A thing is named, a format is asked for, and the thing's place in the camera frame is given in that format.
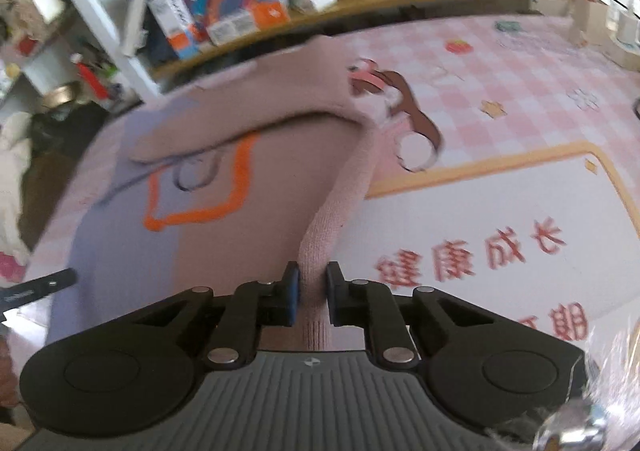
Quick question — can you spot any white charger block on shelf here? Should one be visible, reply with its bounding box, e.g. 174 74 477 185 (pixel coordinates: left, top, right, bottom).
295 0 337 15

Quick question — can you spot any white power adapter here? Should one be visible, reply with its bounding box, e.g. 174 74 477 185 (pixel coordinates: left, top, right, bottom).
616 9 639 46

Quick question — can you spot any white and orange Obrite box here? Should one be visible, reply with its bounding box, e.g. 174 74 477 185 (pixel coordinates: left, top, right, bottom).
148 0 200 59

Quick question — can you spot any red tassel ornament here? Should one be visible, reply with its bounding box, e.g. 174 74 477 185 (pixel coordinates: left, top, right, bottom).
70 52 108 100

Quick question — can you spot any pink cartoon checkered table mat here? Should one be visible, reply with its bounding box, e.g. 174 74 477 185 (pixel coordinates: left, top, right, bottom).
0 12 640 451

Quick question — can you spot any orange toothpaste box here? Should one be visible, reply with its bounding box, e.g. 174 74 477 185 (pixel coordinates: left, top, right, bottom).
206 0 291 46

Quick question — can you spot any white shelf post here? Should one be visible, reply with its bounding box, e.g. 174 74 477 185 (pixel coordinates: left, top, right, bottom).
71 0 162 104

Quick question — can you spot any beige pen holder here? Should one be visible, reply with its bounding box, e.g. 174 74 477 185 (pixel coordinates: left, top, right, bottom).
568 0 600 47

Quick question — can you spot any green eraser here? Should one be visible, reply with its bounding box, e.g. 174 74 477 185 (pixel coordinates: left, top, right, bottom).
495 20 523 34

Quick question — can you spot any brass bowl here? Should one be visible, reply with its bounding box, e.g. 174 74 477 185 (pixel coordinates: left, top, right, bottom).
41 82 82 110

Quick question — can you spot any pink and purple knit sweater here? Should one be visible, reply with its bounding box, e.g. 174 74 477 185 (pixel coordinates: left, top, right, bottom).
48 36 378 350

